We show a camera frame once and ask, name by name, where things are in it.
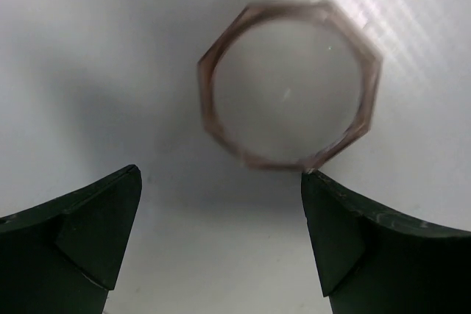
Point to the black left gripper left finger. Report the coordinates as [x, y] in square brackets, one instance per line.
[65, 255]

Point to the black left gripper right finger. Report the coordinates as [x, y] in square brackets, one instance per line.
[371, 258]

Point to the clear octagonal powder jar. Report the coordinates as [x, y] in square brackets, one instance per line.
[289, 85]

